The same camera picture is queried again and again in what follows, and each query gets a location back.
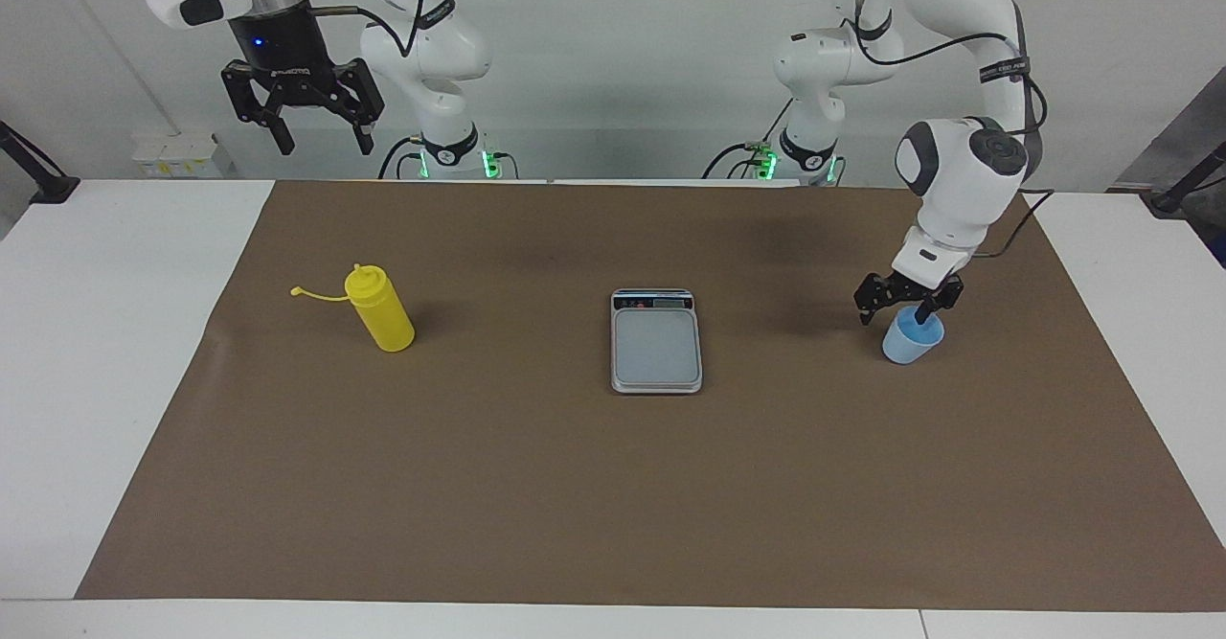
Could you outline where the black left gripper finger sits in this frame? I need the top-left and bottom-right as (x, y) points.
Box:
(915, 277), (965, 324)
(855, 273), (897, 326)

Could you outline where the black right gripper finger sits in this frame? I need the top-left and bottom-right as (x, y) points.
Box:
(330, 58), (386, 154)
(222, 61), (295, 156)

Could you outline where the light blue plastic cup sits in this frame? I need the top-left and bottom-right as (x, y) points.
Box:
(881, 308), (946, 366)

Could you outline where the yellow squeeze bottle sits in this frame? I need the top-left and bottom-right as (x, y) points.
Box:
(290, 263), (417, 354)

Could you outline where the silver digital kitchen scale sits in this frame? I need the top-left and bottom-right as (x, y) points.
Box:
(610, 287), (704, 396)

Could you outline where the black clamp stand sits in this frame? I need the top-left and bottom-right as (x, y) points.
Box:
(1149, 139), (1226, 217)
(0, 120), (80, 205)

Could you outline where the brown paper mat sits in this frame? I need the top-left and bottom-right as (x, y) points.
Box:
(75, 179), (1226, 613)

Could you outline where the black base cable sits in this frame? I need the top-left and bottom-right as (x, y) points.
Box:
(378, 136), (427, 180)
(702, 98), (796, 180)

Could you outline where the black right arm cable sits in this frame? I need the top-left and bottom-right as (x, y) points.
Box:
(306, 0), (427, 60)

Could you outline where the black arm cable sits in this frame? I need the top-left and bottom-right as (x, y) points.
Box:
(306, 0), (427, 60)
(843, 0), (1056, 262)

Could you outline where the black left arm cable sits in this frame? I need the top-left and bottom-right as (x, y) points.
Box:
(843, 0), (1056, 262)

